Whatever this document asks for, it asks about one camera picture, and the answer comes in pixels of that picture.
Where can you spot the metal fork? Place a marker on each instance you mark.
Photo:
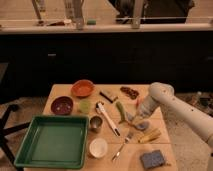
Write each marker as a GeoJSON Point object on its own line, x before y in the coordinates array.
{"type": "Point", "coordinates": [126, 141]}

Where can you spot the orange fruit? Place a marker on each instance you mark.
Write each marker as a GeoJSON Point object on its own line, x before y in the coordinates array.
{"type": "Point", "coordinates": [138, 100]}

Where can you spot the small metal cup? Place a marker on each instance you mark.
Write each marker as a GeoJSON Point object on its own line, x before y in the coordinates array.
{"type": "Point", "coordinates": [96, 124]}

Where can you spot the green plastic tray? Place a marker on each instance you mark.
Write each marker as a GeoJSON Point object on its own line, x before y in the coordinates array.
{"type": "Point", "coordinates": [54, 142]}

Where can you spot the dark red bowl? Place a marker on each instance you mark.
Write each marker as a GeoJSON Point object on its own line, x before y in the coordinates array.
{"type": "Point", "coordinates": [62, 105]}

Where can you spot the person in dark clothes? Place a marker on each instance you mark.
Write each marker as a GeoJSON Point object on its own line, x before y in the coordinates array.
{"type": "Point", "coordinates": [154, 11]}

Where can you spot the green pepper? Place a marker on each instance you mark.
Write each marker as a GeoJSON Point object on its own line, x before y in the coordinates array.
{"type": "Point", "coordinates": [122, 112]}

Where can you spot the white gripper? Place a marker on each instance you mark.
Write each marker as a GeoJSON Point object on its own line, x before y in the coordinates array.
{"type": "Point", "coordinates": [137, 119]}

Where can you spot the yellow banana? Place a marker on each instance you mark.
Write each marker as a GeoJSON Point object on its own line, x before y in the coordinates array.
{"type": "Point", "coordinates": [154, 134]}

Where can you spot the green sponge on counter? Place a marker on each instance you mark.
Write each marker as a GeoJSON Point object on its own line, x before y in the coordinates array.
{"type": "Point", "coordinates": [91, 22]}

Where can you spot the black office chair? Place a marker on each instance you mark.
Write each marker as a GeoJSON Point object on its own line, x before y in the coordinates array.
{"type": "Point", "coordinates": [6, 131]}

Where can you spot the blue sponge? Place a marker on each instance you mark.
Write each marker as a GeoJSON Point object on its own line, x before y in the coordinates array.
{"type": "Point", "coordinates": [152, 159]}

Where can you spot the black brown block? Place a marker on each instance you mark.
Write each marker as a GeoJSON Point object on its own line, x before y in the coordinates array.
{"type": "Point", "coordinates": [109, 96]}

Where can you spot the orange bowl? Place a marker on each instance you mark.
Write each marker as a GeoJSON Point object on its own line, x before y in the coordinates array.
{"type": "Point", "coordinates": [82, 88]}

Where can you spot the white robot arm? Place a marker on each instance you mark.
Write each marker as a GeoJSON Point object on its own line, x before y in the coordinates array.
{"type": "Point", "coordinates": [163, 94]}

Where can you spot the grey blue towel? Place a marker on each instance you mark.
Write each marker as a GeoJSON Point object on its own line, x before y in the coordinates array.
{"type": "Point", "coordinates": [141, 127]}

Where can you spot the dark brown food piece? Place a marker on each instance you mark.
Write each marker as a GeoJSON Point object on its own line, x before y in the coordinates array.
{"type": "Point", "coordinates": [131, 93]}

